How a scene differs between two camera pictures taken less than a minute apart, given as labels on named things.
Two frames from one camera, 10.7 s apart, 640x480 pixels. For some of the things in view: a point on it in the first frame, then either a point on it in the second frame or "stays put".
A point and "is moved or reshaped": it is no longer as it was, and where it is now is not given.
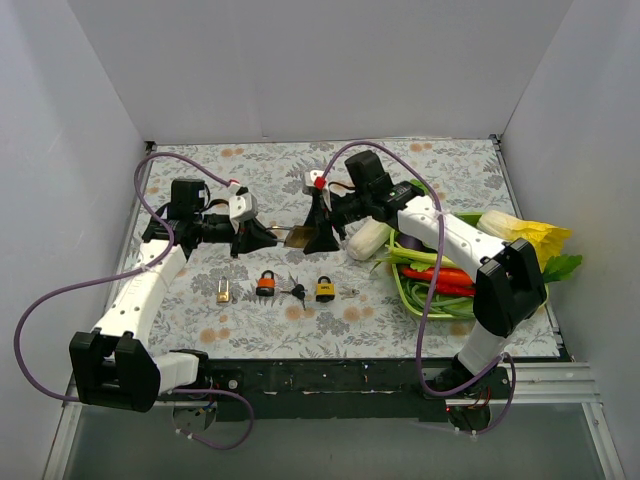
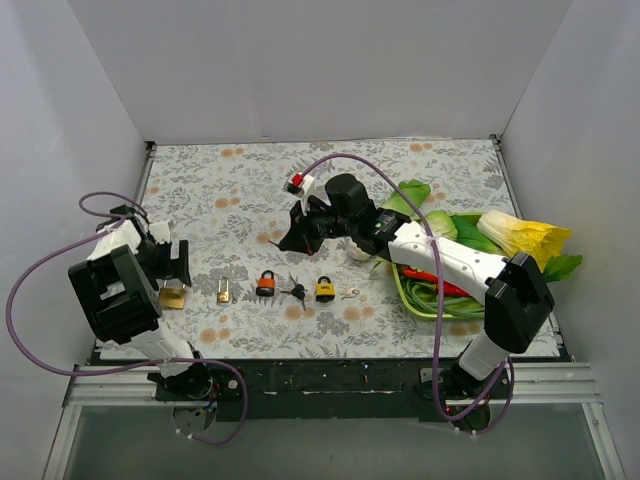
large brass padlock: x=298 y=237 is moved or reshaped
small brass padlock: x=223 y=296 stays put
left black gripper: x=238 y=234 -> x=173 y=262
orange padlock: x=265 y=286 stays put
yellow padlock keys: x=348 y=292 stays put
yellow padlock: x=325 y=290 stays put
